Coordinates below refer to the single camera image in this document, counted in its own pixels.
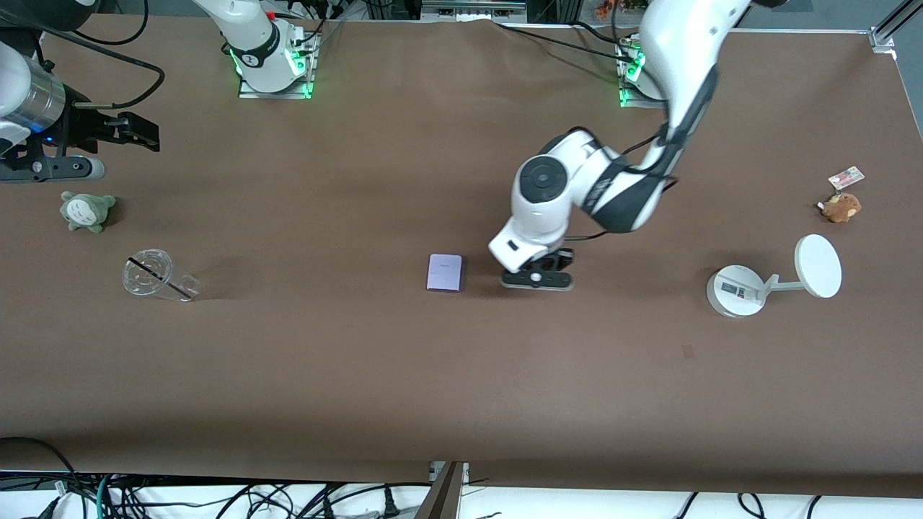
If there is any thick black floor cable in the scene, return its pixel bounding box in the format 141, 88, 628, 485
0, 436, 74, 498

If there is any dark table support post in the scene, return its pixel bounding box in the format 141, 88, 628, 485
415, 461, 466, 519

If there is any clear plastic cup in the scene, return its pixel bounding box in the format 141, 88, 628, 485
122, 249, 203, 302

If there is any brown plush keychain with tag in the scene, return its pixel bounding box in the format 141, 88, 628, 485
818, 167, 865, 223

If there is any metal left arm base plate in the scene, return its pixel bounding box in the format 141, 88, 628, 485
617, 43, 668, 109

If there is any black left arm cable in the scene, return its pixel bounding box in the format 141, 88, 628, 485
566, 123, 679, 242

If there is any grey-green totoro plush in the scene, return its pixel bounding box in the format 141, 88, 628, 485
60, 190, 118, 234

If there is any black straw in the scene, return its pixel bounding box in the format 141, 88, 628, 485
127, 256, 195, 299

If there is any brown table cover sheet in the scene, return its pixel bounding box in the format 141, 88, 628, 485
0, 14, 923, 498

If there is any black cable on table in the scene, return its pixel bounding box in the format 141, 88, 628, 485
494, 20, 639, 64

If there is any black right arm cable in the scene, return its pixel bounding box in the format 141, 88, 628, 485
69, 0, 167, 110

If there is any small purple box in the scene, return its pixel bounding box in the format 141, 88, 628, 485
426, 253, 463, 293

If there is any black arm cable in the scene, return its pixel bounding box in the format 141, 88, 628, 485
566, 123, 679, 242
69, 0, 167, 110

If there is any white round phone stand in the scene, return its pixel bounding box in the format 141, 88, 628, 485
706, 234, 843, 319

